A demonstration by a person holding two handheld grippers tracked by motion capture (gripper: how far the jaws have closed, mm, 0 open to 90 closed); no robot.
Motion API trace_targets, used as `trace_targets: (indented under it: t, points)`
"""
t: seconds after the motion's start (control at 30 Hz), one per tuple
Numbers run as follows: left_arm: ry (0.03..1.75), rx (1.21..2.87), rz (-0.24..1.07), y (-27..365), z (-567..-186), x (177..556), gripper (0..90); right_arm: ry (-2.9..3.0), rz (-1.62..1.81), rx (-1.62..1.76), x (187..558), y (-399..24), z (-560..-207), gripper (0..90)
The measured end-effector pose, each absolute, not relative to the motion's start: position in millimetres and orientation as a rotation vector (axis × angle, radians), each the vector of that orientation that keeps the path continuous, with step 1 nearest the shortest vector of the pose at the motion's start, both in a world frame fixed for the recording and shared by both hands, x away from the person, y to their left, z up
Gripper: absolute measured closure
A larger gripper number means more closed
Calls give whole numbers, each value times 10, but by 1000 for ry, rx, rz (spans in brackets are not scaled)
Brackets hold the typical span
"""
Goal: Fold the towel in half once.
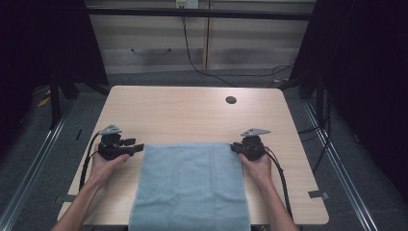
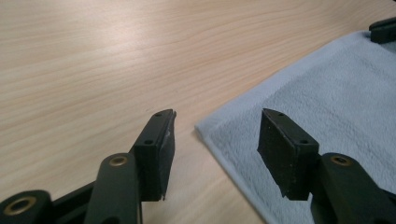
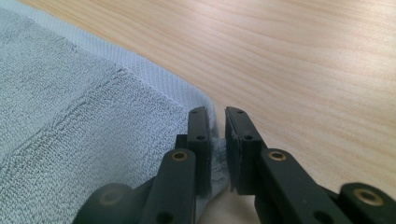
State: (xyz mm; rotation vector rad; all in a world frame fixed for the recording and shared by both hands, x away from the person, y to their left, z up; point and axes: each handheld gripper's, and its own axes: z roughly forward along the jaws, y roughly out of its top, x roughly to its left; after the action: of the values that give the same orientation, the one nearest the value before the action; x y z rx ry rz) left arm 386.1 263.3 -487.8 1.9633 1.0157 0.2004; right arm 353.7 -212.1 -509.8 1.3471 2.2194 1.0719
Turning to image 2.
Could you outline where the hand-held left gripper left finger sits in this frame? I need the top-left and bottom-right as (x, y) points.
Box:
(130, 108), (177, 202)

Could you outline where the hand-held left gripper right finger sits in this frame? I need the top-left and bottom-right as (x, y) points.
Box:
(257, 107), (321, 202)

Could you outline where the light blue towel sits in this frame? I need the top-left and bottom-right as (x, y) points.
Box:
(194, 29), (396, 224)

